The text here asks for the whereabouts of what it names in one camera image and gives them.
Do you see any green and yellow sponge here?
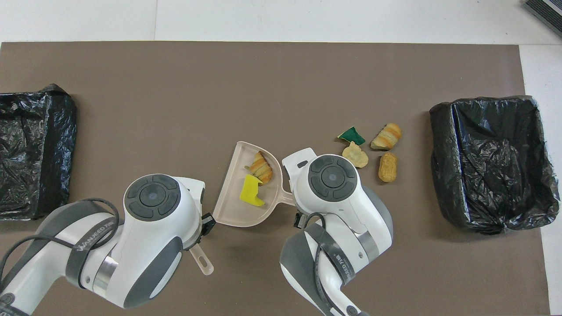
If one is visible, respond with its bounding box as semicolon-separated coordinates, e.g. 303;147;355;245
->
337;126;366;146

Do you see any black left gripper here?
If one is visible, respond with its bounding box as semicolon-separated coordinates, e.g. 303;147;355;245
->
200;212;216;237

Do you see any pale bread piece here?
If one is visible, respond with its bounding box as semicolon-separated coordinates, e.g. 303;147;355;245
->
342;141;369;169

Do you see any notched yellow sponge piece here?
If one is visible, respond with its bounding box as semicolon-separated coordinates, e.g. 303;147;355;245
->
240;174;266;207

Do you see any beige hand brush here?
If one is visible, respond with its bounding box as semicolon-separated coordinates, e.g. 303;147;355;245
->
190;244;214;276

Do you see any beige plastic dustpan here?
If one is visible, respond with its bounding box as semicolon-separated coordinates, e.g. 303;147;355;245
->
213;141;295;228

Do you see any pale torn bread chunk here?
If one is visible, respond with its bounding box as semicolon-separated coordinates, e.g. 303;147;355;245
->
245;151;274;185

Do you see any oval brown bread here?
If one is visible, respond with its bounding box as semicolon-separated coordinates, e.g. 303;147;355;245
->
378;152;398;183

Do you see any black bag-lined bin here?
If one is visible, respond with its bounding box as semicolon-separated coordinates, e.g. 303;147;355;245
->
0;83;78;221
429;95;560;235

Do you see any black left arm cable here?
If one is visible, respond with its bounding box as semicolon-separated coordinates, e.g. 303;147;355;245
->
0;198;120;281

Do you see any brown table mat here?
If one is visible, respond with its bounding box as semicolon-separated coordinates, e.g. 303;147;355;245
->
0;42;551;316

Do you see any striped croissant bread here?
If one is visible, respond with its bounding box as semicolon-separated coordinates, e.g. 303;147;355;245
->
370;122;402;151

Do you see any dark ribbed device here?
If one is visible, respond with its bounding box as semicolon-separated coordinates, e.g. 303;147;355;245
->
522;0;562;38

